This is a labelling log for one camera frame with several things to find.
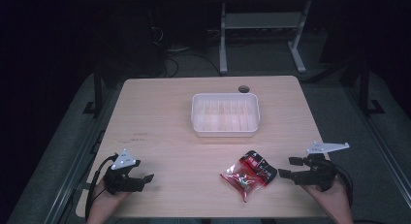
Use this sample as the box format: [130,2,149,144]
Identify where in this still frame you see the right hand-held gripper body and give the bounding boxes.
[292,141,351,193]

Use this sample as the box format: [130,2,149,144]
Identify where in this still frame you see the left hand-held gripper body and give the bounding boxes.
[102,147,145,196]

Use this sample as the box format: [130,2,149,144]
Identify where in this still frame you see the black and red snack packet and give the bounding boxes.
[238,149,278,186]

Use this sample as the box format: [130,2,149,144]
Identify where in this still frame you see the clear red snack packet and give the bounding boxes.
[219,162,269,204]

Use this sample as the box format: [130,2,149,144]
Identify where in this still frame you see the white plastic container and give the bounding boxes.
[190,92,262,138]

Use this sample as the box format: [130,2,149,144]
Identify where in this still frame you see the person's left hand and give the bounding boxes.
[86,179,131,219]

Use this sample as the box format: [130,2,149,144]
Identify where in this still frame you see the person's right hand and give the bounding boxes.
[302,179,354,218]

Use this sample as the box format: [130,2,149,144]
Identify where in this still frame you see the black metal stand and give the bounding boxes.
[358,59,388,117]
[81,64,105,117]

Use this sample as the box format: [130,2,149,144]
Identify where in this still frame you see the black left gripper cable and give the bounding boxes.
[84,153,119,220]

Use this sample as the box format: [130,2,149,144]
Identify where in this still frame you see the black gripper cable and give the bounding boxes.
[84,153,119,220]
[331,161,355,208]

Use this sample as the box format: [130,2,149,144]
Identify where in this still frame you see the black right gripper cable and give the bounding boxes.
[331,161,355,208]

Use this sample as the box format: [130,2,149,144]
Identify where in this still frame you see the grey metal floor rail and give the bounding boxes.
[341,84,411,200]
[42,87,121,224]

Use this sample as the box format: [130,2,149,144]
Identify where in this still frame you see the black floor cables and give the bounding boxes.
[148,24,224,79]

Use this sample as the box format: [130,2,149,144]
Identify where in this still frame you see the white metal table frame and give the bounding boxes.
[218,0,313,75]

